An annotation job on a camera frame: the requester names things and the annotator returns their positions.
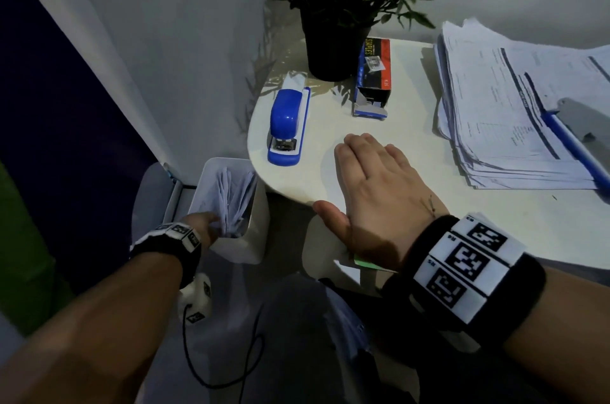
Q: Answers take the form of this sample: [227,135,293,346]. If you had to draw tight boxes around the green potted plant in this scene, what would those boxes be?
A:
[243,0,477,83]

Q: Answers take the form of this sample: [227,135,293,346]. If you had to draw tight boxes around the grey round stool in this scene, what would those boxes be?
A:
[131,161,180,243]

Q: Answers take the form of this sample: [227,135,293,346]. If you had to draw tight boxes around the person's right hand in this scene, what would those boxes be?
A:
[311,133,451,272]

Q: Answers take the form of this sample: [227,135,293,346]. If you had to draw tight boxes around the green flat board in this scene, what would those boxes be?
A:
[353,255,399,274]

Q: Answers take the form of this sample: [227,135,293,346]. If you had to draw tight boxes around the green leaf print mat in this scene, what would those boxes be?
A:
[0,160,75,338]

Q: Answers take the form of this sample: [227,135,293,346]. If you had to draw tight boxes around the person's grey trousers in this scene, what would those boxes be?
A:
[190,274,420,404]

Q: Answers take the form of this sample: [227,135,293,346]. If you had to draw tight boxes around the blue staples box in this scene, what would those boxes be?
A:
[352,37,393,121]

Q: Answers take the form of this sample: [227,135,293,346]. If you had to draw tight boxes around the black left camera cable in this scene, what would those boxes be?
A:
[182,303,266,404]

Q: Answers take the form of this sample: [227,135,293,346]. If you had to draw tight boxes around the person's left forearm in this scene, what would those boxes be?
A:
[0,252,184,404]

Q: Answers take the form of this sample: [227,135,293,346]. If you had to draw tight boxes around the person's left hand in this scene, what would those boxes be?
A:
[179,212,222,248]

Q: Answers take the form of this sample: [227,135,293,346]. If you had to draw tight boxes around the blue white stapler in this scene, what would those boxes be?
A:
[541,97,610,196]
[266,72,311,167]

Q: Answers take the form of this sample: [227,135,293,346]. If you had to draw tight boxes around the black left wrist strap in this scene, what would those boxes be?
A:
[129,222,203,289]

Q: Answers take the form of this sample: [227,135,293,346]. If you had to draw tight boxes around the black wrist strap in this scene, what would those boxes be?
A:
[129,222,203,289]
[381,213,548,352]

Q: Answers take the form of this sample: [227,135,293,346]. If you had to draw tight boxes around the white paper bin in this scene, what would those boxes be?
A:
[188,157,271,266]

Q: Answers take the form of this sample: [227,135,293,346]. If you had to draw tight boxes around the stack of printed papers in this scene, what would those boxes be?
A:
[433,17,610,191]

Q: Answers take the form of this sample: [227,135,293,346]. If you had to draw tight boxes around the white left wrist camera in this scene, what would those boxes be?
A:
[177,273,213,326]

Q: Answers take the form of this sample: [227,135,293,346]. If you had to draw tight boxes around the black right wrist strap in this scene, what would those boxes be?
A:
[381,213,548,352]

